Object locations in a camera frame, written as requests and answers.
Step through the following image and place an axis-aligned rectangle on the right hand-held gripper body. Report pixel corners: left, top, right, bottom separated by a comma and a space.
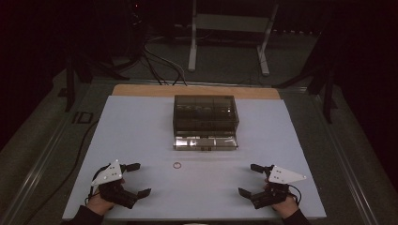
251, 165, 308, 210

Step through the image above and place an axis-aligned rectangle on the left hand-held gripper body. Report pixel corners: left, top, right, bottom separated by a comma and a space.
91, 159, 139, 210

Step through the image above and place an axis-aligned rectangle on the person's right hand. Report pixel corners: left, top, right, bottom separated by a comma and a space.
271, 194, 299, 219

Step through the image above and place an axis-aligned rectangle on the person's left hand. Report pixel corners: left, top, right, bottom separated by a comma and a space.
85, 190, 115, 217

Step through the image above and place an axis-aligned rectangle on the clear plastic drawer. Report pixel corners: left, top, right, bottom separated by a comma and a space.
173, 134, 239, 152

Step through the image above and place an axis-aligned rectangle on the smoky transparent drawer box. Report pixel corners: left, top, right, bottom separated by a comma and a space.
172, 95, 240, 139

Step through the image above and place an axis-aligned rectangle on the black stand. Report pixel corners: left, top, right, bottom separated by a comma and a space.
62, 52, 130, 113
271, 31, 340, 125

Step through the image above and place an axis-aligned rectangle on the white metal stand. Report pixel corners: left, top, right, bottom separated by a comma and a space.
187, 0, 280, 77

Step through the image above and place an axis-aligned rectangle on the right hand-held gripper cable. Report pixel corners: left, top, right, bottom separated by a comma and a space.
287, 184, 303, 206

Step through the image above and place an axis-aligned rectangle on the hand-held gripper cable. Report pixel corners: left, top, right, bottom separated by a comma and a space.
84, 164, 111, 205
287, 184, 303, 206

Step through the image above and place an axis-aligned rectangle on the left hand-held gripper cable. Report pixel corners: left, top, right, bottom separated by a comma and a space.
84, 164, 111, 205

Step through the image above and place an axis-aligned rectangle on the black floor cable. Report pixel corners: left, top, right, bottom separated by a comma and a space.
22, 119, 100, 225

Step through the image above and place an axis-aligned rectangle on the bundle of floor cables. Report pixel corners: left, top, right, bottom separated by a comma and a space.
142, 37, 189, 87

